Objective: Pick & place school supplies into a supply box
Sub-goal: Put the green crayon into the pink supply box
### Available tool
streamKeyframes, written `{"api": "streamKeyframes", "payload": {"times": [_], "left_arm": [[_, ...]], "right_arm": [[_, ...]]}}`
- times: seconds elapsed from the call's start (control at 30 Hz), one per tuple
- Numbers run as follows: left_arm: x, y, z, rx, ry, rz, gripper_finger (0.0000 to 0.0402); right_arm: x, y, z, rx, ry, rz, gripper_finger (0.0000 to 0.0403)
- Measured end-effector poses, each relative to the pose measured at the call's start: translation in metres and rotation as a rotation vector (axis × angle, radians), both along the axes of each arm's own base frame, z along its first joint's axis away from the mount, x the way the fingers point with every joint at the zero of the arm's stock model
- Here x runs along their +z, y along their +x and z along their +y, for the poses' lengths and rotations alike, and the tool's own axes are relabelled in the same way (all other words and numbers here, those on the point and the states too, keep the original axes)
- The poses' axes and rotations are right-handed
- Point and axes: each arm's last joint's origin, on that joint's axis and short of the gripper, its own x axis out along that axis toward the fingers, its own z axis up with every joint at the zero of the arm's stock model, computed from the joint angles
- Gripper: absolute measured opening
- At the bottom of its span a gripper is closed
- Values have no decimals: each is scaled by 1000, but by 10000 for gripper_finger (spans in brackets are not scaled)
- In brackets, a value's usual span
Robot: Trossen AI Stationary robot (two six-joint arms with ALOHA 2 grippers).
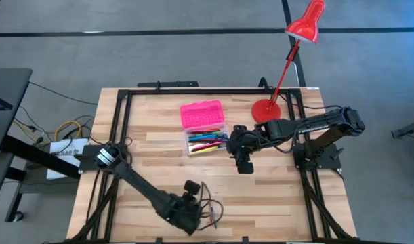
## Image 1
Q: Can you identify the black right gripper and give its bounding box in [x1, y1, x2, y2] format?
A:
[226, 124, 264, 176]

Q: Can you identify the yellow highlighter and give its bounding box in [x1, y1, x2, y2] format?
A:
[192, 146, 218, 154]

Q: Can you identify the pink-lidded clear pencil box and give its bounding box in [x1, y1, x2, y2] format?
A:
[179, 99, 230, 156]

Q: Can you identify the white cardboard box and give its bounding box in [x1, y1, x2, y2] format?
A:
[45, 138, 89, 180]

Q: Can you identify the red desk lamp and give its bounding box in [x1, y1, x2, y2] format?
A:
[251, 0, 326, 127]

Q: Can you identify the black bar device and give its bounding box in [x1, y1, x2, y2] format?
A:
[136, 80, 200, 89]

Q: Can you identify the black desk base beam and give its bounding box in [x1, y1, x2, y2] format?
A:
[0, 134, 82, 180]

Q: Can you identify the grey stand leg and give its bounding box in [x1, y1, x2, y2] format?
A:
[391, 118, 414, 139]

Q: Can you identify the grey desk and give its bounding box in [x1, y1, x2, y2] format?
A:
[0, 68, 34, 213]

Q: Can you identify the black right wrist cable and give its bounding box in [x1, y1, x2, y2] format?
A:
[226, 127, 309, 155]

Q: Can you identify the black lamp cable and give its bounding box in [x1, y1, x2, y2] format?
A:
[277, 94, 345, 111]

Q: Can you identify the yellow cable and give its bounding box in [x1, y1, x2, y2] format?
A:
[53, 119, 83, 140]

